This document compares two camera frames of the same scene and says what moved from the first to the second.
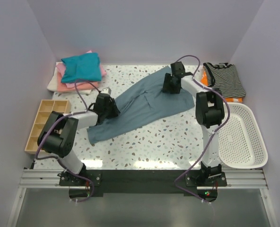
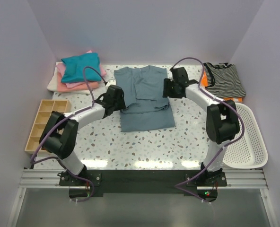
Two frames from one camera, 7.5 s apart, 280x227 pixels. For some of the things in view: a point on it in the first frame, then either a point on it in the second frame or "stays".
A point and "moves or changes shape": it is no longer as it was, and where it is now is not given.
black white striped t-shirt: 224,77 stays
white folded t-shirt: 53,84 stays
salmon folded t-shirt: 62,87 stays
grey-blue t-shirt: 144,102 moves or changes shape
